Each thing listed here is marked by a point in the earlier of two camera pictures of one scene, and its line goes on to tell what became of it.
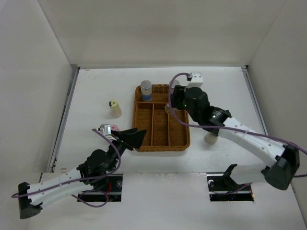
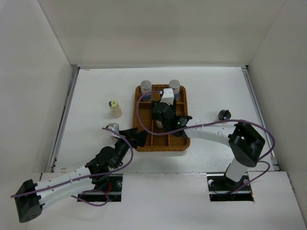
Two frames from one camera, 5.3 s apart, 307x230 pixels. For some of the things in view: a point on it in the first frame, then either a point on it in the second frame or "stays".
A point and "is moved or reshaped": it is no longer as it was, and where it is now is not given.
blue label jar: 146,88 stays
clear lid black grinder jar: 212,137 is moved or reshaped
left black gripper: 130,139 stays
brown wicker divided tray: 164,132 stays
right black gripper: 178,92 -> 174,107
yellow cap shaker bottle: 115,110 stays
